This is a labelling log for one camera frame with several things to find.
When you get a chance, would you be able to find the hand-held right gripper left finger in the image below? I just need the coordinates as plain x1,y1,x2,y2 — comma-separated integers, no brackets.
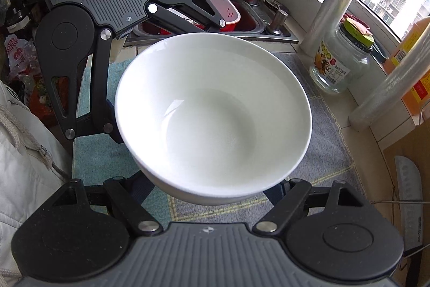
52,173,165,238

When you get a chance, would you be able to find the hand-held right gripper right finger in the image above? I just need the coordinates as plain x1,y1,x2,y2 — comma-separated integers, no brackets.
252,178,366,238

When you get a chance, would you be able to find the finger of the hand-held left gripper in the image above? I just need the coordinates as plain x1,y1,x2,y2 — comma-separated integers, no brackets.
47,28,127,144
147,0,227,35

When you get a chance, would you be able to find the plain white bowl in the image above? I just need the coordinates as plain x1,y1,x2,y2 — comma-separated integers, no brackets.
114,32,313,206

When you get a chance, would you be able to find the grey checked mat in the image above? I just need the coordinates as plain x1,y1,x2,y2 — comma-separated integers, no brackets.
71,50,369,224

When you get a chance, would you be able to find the pink snack bag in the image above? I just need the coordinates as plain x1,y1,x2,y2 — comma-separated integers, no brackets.
5,34,38,80

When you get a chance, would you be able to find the person's white jacket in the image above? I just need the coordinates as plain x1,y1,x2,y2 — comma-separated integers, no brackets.
0,79,73,287

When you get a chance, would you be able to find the bamboo cutting board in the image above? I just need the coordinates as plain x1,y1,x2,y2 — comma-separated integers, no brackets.
382,121,430,287

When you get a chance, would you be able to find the plastic wrap roll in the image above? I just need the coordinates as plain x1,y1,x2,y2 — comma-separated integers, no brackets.
348,31,430,132
299,0,364,54

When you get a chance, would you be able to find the glass jar green lid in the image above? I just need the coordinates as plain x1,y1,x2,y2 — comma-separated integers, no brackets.
309,17,375,93

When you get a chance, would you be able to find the orange oil bottle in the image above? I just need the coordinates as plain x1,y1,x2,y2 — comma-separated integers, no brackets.
382,16,430,113

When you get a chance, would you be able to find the kitchen knife black handle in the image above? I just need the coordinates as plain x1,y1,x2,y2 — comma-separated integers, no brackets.
393,155,425,253

